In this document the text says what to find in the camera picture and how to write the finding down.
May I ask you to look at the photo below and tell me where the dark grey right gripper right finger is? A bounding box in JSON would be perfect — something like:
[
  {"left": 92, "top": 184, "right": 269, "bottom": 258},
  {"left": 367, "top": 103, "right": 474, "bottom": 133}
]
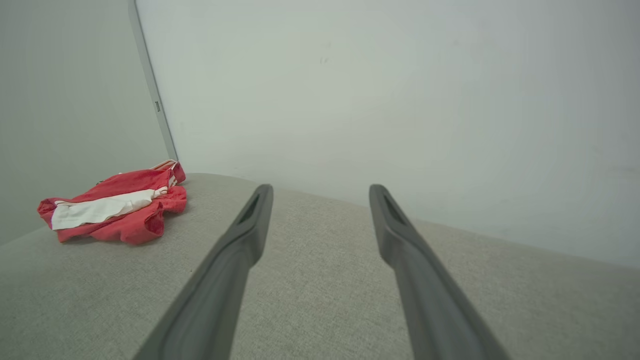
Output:
[{"left": 369, "top": 184, "right": 511, "bottom": 360}]

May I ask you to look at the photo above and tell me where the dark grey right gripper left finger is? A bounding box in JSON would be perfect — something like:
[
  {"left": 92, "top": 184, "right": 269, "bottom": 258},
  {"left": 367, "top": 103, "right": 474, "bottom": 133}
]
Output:
[{"left": 132, "top": 183, "right": 275, "bottom": 360}]

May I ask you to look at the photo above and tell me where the red and white basketball jersey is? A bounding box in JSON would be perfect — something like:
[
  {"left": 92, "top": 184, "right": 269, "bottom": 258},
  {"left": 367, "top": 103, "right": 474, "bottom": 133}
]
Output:
[{"left": 36, "top": 159, "right": 188, "bottom": 246}]

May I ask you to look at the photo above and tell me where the grey wall panel edge strip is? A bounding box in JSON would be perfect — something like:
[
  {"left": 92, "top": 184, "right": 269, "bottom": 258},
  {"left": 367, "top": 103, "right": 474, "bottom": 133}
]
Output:
[{"left": 127, "top": 0, "right": 179, "bottom": 162}]

